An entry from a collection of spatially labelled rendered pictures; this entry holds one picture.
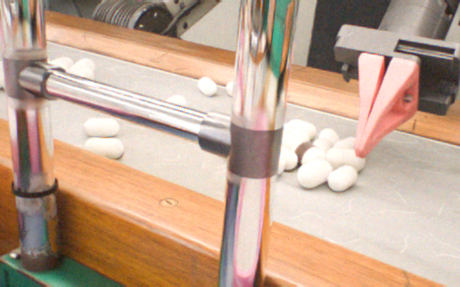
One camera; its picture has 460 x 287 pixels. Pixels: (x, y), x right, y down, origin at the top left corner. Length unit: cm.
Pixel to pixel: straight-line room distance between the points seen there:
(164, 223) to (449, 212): 23
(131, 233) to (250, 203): 11
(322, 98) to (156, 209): 35
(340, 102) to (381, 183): 19
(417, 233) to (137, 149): 25
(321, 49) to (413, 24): 215
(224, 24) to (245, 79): 265
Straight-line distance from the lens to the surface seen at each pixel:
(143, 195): 33
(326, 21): 257
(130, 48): 79
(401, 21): 45
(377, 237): 36
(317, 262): 28
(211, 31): 289
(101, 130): 48
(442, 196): 45
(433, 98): 45
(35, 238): 34
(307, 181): 40
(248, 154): 21
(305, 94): 63
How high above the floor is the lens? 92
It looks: 22 degrees down
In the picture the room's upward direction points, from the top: 6 degrees clockwise
